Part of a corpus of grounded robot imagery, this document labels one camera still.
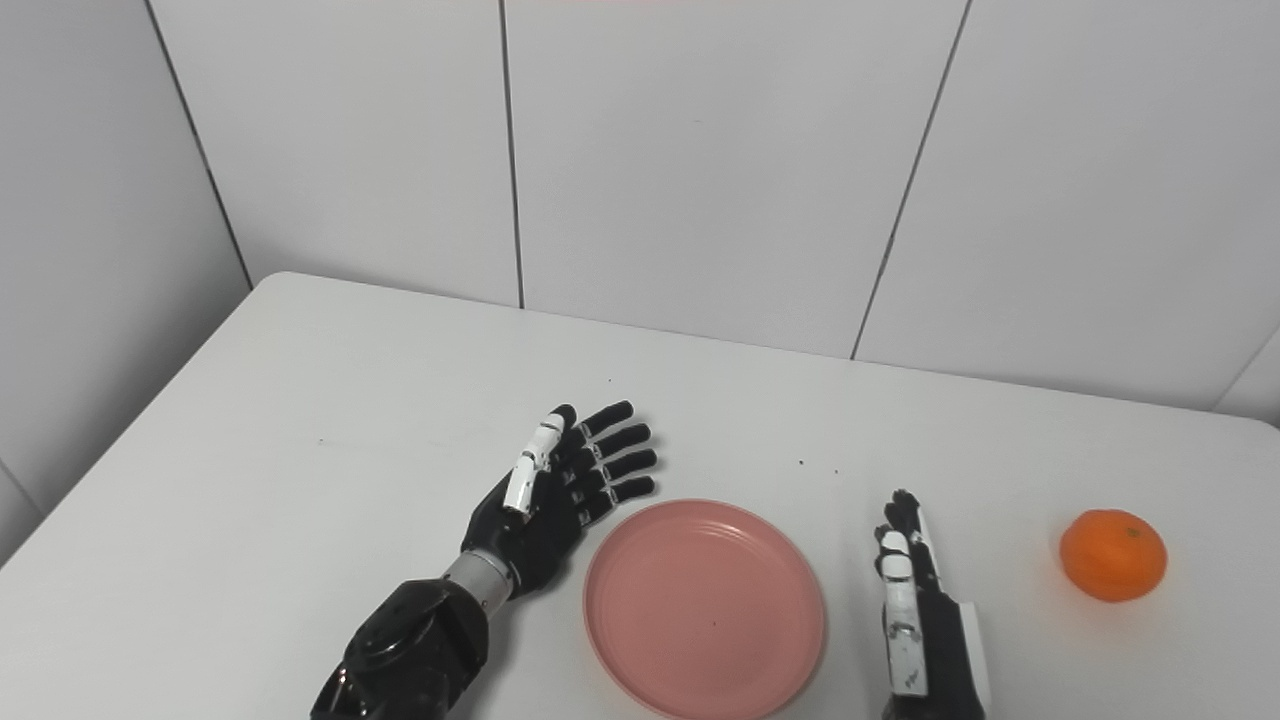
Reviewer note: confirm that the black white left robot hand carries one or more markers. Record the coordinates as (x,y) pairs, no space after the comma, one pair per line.
(545,520)

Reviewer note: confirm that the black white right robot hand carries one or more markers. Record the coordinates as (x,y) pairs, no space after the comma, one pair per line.
(925,640)

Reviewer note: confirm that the pink round plate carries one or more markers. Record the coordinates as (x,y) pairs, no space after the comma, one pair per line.
(705,610)

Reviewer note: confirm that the orange fruit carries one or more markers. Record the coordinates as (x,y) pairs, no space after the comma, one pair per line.
(1113,556)

